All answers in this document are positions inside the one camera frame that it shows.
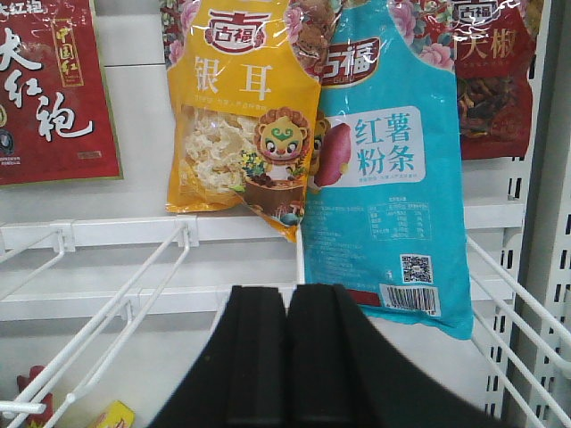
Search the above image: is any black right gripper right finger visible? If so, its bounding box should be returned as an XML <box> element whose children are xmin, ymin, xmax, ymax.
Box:
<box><xmin>287</xmin><ymin>284</ymin><xmax>504</xmax><ymax>427</ymax></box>

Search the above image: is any yellow white fungus bag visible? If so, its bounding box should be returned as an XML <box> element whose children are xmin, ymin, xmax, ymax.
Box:
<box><xmin>160</xmin><ymin>1</ymin><xmax>337</xmax><ymax>240</ymax></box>

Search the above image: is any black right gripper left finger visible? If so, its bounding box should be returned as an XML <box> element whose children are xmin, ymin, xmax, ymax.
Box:
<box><xmin>150</xmin><ymin>286</ymin><xmax>286</xmax><ymax>427</ymax></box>

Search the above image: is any red dried chili bag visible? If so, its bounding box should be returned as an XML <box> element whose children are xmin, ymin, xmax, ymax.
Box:
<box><xmin>410</xmin><ymin>1</ymin><xmax>543</xmax><ymax>160</ymax></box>

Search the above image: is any red tea bag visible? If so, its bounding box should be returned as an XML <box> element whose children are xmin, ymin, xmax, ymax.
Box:
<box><xmin>1</xmin><ymin>1</ymin><xmax>121</xmax><ymax>186</ymax></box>

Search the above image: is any blue sweet potato noodle bag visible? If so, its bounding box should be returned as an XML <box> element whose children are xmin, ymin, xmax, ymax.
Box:
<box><xmin>302</xmin><ymin>1</ymin><xmax>473</xmax><ymax>340</ymax></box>

